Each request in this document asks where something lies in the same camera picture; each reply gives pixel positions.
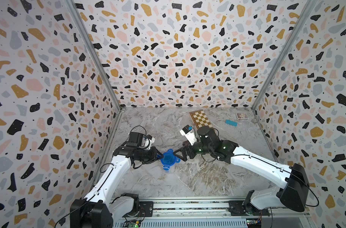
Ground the wooden chessboard box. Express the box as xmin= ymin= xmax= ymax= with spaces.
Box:
xmin=189 ymin=109 xmax=213 ymax=130

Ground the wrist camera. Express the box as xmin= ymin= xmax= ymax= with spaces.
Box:
xmin=126 ymin=132 xmax=155 ymax=150
xmin=180 ymin=125 xmax=197 ymax=146

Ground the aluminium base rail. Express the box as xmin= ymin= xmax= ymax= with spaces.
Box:
xmin=114 ymin=196 xmax=315 ymax=228

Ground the teal rectangular block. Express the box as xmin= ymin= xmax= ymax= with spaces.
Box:
xmin=225 ymin=120 xmax=238 ymax=126

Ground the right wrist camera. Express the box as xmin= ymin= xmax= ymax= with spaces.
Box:
xmin=180 ymin=125 xmax=197 ymax=146

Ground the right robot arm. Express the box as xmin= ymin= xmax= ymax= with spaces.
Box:
xmin=174 ymin=125 xmax=310 ymax=215

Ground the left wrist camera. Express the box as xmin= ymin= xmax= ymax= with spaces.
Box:
xmin=126 ymin=132 xmax=155 ymax=150

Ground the blue container lid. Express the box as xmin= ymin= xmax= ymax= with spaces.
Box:
xmin=160 ymin=149 xmax=181 ymax=172

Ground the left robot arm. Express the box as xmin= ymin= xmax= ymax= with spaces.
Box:
xmin=69 ymin=143 xmax=164 ymax=228

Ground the playing card box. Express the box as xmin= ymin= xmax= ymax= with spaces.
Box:
xmin=236 ymin=113 xmax=249 ymax=120

